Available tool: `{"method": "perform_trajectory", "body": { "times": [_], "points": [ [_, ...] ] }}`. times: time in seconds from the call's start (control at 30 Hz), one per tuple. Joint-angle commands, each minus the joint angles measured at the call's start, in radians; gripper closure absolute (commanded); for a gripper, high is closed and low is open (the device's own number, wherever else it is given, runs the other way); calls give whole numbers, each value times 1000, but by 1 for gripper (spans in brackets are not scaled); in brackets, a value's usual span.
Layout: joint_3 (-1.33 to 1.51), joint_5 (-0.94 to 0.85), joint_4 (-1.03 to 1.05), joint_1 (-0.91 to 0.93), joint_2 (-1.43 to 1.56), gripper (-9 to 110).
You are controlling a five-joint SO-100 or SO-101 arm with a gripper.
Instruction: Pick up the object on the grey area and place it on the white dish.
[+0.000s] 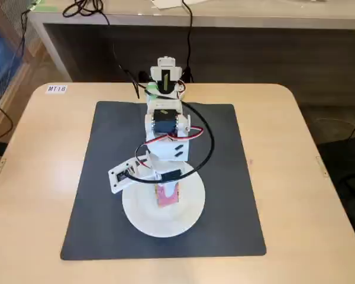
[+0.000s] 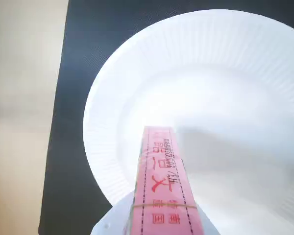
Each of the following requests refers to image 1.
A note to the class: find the small pink box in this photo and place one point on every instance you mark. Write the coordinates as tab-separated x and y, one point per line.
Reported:
167	201

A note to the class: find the blue plastic container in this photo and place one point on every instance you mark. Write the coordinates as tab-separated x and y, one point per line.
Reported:
0	50

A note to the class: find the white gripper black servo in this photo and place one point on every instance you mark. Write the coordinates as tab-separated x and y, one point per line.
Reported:
169	176

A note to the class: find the dark grey mat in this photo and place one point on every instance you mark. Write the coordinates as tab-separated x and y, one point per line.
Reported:
225	207

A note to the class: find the black chair base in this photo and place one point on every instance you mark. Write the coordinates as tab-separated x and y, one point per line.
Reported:
353	189

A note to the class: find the white MT18 label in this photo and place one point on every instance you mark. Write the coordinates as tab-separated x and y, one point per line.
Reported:
56	89

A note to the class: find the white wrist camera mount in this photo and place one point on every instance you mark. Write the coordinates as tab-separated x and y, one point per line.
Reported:
118	177

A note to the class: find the white round dish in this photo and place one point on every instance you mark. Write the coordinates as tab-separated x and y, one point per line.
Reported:
165	222

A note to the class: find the white paper sheet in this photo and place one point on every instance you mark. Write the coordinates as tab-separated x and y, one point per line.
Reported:
165	3

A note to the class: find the grey counter desk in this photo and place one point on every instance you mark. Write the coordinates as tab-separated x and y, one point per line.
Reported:
254	19

